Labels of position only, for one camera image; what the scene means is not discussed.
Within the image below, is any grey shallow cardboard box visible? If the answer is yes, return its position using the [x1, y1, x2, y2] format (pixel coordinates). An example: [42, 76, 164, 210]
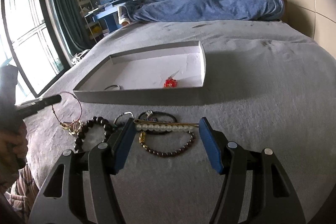
[73, 41, 206, 106]

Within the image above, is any red bead gold ornament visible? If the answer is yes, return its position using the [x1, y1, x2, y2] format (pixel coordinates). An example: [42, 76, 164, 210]
[163, 71, 179, 88]

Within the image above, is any grey bed cover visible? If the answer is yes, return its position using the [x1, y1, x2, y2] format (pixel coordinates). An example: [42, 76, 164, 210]
[24, 19, 336, 224]

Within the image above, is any black hair tie with charm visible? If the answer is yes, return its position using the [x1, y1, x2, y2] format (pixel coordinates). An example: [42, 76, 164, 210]
[137, 110, 179, 135]

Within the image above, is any green curtain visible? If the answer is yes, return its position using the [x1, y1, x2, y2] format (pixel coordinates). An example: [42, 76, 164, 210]
[51, 0, 92, 56]

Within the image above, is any thin red wire bangle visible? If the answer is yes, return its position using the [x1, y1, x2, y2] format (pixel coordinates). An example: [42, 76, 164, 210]
[52, 91, 83, 125]

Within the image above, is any blue quilt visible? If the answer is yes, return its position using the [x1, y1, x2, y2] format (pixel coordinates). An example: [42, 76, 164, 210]
[120, 0, 285, 22]

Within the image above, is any blue desk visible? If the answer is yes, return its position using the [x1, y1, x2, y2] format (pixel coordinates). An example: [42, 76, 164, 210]
[93, 0, 133, 32]

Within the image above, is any white shelf rack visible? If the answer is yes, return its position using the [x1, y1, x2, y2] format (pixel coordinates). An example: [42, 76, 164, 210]
[77, 0, 104, 44]

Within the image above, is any gold chain bangle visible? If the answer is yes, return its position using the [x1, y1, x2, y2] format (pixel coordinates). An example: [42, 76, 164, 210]
[60, 120, 84, 136]

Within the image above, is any left hand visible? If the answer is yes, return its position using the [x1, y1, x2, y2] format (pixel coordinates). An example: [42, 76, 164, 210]
[1, 120, 28, 182]

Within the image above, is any dark brown bead bracelet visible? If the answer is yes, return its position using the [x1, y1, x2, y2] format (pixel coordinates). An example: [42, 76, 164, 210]
[138, 130, 197, 158]

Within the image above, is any large black bead bracelet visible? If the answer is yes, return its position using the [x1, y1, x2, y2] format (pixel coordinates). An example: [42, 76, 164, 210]
[74, 115, 116, 153]

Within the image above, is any white pearl hair clip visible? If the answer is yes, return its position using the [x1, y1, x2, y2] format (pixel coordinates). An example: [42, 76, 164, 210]
[133, 119, 199, 132]

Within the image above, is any window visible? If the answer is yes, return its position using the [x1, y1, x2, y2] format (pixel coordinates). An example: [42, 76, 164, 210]
[1, 0, 70, 104]

